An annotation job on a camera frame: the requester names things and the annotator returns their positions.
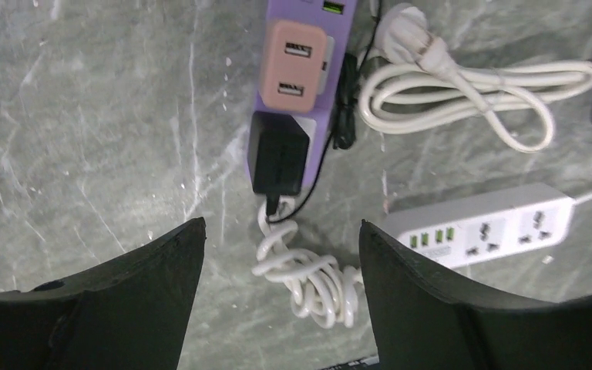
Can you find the pink usb charger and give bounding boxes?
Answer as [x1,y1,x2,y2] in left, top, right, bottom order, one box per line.
[258,19,328,113]

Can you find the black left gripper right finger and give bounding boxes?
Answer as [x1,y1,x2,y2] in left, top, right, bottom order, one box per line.
[358,221,592,369]

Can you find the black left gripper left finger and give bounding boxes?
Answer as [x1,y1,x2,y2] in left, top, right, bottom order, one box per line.
[0,217,206,369]

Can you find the black power adapter plug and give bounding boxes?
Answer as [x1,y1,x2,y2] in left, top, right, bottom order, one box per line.
[247,111,310,197]

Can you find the black thin adapter cable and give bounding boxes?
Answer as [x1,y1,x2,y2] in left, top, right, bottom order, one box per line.
[265,0,384,224]

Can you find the white purple strip cord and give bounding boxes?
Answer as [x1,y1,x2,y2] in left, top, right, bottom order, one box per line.
[251,196,366,330]

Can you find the purple power strip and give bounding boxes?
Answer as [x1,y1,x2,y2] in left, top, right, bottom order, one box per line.
[253,1,357,189]

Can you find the white power strip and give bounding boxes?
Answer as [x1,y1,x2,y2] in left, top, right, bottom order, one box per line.
[381,183,576,269]

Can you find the white power strip cord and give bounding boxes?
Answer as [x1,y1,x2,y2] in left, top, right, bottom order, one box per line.
[358,2,592,205]

